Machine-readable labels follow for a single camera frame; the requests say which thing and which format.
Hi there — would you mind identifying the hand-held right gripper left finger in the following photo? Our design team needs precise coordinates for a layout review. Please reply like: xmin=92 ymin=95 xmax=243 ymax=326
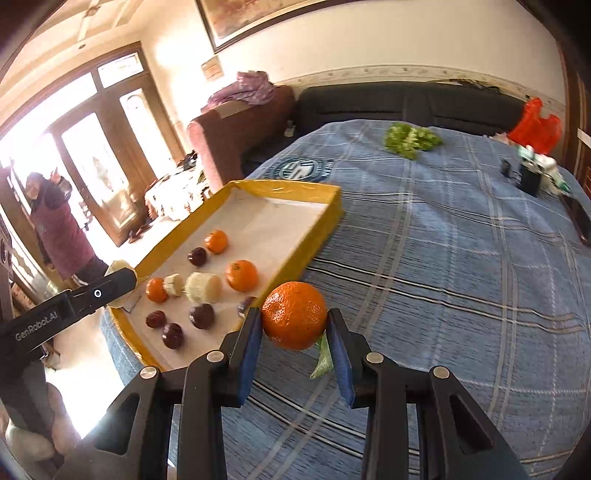
xmin=54 ymin=307 xmax=265 ymax=480

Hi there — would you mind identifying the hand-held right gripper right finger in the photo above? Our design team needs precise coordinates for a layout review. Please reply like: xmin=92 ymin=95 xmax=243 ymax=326
xmin=325 ymin=308 xmax=532 ymax=480

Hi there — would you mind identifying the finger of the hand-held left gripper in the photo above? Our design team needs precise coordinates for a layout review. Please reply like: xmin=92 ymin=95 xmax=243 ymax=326
xmin=59 ymin=269 xmax=139 ymax=320

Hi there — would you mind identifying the orange tangerine with green leaf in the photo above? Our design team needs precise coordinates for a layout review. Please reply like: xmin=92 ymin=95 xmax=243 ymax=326
xmin=261 ymin=281 xmax=334 ymax=380

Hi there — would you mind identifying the white corn piece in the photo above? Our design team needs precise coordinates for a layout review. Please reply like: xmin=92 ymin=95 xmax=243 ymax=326
xmin=185 ymin=272 xmax=223 ymax=304

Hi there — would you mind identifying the yellow cardboard tray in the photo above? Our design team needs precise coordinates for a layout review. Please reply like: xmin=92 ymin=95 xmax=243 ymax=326
xmin=105 ymin=179 xmax=343 ymax=372

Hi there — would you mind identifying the pale rounded object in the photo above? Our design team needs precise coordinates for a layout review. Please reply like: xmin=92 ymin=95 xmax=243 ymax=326
xmin=45 ymin=383 xmax=77 ymax=454
xmin=4 ymin=425 xmax=54 ymax=463

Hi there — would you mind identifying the blue plaid blanket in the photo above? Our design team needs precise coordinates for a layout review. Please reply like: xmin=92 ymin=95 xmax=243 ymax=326
xmin=100 ymin=119 xmax=591 ymax=480

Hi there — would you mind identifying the coffee table with cloth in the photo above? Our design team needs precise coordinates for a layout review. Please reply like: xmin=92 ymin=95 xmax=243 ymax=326
xmin=144 ymin=165 xmax=218 ymax=223

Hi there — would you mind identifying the wooden glass double door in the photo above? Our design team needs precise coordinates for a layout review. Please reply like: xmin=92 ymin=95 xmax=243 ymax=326
xmin=0 ymin=41 xmax=186 ymax=250

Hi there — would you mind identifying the brown armchair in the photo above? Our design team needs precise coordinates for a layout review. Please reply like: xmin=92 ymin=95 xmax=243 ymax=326
xmin=187 ymin=85 xmax=297 ymax=195

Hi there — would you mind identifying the green lettuce bunch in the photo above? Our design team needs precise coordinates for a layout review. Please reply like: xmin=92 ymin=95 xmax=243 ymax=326
xmin=385 ymin=122 xmax=444 ymax=160

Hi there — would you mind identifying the purple cloth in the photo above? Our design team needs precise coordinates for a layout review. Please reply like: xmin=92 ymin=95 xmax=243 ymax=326
xmin=207 ymin=71 xmax=278 ymax=110

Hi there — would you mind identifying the black leather sofa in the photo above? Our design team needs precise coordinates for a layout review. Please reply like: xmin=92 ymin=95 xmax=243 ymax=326
xmin=242 ymin=83 xmax=562 ymax=172

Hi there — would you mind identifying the black box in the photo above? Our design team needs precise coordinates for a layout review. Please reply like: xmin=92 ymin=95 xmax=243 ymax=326
xmin=519 ymin=161 xmax=542 ymax=198

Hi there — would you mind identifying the red plastic bag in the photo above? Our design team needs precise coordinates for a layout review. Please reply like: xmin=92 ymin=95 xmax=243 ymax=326
xmin=508 ymin=97 xmax=564 ymax=156

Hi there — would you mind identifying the paper wall notice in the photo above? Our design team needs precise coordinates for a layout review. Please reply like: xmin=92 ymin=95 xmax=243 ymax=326
xmin=201 ymin=56 xmax=225 ymax=82

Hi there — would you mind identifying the framed wall picture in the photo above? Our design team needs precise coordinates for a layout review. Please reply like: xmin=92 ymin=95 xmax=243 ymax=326
xmin=196 ymin=0 xmax=372 ymax=55

